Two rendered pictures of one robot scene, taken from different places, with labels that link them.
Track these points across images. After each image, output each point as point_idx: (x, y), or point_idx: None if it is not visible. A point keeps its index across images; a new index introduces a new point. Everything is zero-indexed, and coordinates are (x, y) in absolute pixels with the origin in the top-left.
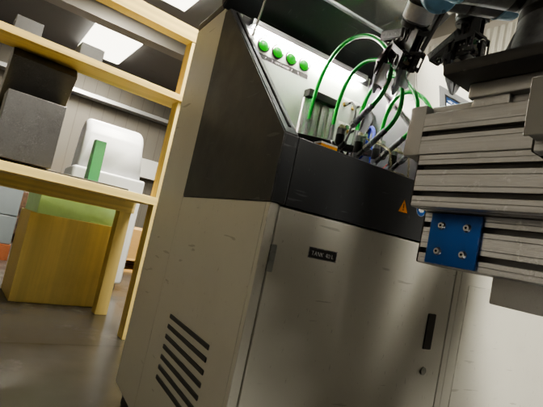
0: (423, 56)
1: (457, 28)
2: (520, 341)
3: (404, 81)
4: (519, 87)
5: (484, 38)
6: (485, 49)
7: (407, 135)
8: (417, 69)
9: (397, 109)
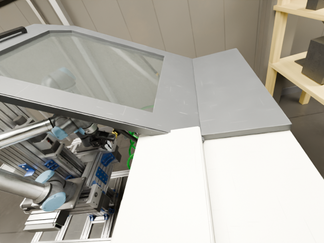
0: (113, 131)
1: (98, 130)
2: None
3: (125, 137)
4: None
5: (90, 139)
6: (92, 143)
7: (115, 138)
8: (117, 134)
9: (134, 146)
